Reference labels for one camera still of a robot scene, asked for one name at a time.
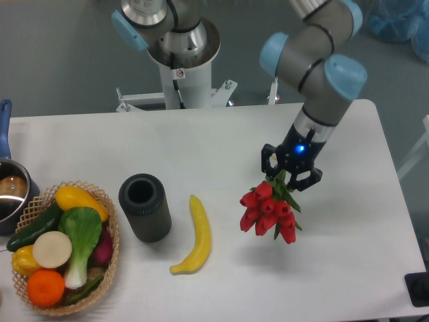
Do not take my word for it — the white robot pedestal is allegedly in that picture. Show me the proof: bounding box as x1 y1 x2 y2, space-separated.
111 11 237 112

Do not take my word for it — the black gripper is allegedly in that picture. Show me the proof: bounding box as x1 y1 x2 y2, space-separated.
261 125 325 192

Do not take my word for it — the black device at table edge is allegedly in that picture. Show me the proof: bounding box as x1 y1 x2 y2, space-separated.
404 272 428 307

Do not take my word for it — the yellow bell pepper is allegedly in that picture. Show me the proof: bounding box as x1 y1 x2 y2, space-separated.
12 245 42 277

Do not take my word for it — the woven wicker basket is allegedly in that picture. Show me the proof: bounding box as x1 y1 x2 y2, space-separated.
12 180 119 317

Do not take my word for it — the blue plastic bag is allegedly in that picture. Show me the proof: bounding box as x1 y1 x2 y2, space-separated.
365 1 428 62

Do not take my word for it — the orange fruit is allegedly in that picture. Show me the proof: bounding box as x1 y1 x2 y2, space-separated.
26 270 65 307

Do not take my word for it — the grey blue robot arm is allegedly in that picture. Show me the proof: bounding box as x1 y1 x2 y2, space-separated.
111 1 367 191

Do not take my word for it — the purple red onion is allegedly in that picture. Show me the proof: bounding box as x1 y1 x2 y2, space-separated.
92 226 113 265

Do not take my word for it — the blue handled saucepan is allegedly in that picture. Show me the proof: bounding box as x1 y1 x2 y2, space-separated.
1 99 40 236

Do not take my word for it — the yellow squash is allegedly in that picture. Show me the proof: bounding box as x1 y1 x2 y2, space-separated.
55 186 109 223

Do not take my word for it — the white frame at right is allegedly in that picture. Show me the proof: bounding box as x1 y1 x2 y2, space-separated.
397 115 428 180

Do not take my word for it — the green cucumber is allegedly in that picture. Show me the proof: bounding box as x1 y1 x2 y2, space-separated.
6 202 63 252

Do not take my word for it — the green bok choy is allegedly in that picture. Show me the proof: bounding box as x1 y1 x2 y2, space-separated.
58 207 102 289

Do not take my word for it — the white round radish slice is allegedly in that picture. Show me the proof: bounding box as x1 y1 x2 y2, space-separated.
32 231 72 268

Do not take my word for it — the dark grey ribbed vase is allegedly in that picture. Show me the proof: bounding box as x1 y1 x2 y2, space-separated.
119 174 172 243

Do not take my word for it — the black cable on pedestal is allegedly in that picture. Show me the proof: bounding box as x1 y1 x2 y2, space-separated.
168 52 186 110

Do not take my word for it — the green chili pepper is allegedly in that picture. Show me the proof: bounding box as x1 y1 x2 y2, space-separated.
63 274 104 306

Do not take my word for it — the red tulip bouquet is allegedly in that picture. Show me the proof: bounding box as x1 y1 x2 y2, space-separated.
239 170 302 244

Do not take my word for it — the yellow banana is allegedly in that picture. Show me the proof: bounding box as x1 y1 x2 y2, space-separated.
170 195 212 275

